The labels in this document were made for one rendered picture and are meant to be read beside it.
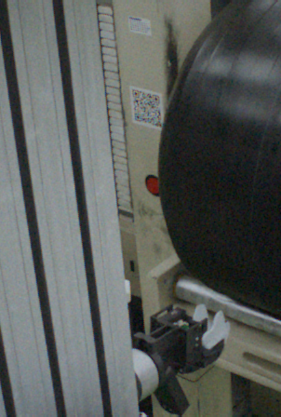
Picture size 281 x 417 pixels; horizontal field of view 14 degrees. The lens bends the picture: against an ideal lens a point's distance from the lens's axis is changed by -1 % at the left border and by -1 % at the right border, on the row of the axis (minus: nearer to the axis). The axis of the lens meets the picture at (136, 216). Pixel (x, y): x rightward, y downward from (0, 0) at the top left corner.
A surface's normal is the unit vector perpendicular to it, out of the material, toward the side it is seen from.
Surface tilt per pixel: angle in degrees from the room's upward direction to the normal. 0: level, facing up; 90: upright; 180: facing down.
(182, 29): 90
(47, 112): 90
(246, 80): 44
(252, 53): 35
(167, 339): 90
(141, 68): 90
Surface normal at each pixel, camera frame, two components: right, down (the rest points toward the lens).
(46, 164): 0.72, 0.29
